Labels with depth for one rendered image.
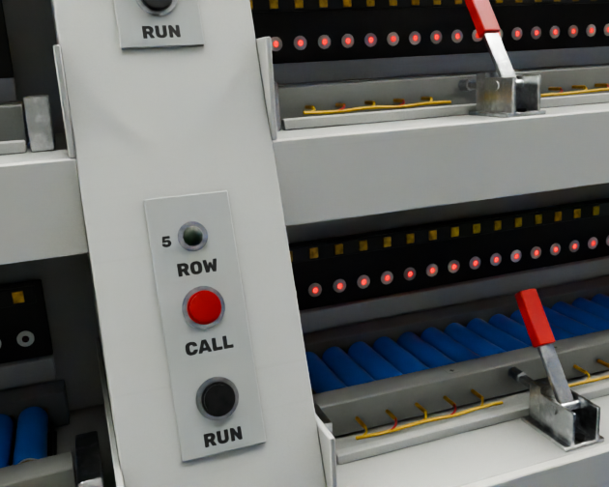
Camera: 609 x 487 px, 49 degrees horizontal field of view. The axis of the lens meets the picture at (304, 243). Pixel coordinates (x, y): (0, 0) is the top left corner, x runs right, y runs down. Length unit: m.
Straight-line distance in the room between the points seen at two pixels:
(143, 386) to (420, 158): 0.19
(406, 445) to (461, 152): 0.17
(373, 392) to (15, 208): 0.23
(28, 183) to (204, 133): 0.08
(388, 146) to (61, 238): 0.17
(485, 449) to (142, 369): 0.21
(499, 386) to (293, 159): 0.22
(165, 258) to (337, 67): 0.29
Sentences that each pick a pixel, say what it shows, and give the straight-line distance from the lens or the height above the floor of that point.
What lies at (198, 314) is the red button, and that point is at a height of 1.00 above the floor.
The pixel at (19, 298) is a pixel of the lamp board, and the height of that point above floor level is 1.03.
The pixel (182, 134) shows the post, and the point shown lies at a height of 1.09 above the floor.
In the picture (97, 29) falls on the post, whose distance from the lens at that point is 0.34.
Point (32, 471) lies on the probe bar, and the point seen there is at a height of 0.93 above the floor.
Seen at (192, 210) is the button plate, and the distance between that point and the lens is 0.32.
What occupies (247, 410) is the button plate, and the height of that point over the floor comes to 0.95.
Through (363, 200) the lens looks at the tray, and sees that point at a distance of 0.36.
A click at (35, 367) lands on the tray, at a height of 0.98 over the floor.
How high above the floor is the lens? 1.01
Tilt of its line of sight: 3 degrees up
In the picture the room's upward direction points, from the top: 9 degrees counter-clockwise
